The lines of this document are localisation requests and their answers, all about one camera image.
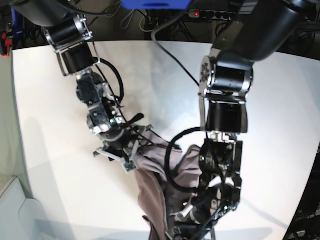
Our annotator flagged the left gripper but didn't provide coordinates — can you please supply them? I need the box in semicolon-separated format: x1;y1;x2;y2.
165;189;240;240

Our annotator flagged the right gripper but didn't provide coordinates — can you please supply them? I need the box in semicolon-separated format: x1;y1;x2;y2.
93;129;153;169

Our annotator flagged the mauve t-shirt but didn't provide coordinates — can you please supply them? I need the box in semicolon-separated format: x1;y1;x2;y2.
134;130;202;240

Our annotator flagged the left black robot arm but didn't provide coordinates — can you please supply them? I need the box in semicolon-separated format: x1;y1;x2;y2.
164;0;319;240

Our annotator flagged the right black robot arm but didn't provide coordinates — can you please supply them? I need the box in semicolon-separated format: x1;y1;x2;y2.
7;0;150;173

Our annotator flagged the blue box overhead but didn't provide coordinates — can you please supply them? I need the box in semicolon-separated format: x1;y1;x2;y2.
121;0;192;10

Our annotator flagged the red black clamp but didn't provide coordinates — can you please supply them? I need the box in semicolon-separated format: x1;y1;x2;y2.
0;31;13;58

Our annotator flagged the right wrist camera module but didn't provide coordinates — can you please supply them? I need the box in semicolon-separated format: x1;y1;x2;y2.
122;161;137;174

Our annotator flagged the white power strip red switch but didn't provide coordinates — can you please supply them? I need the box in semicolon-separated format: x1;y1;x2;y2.
188;9;235;21

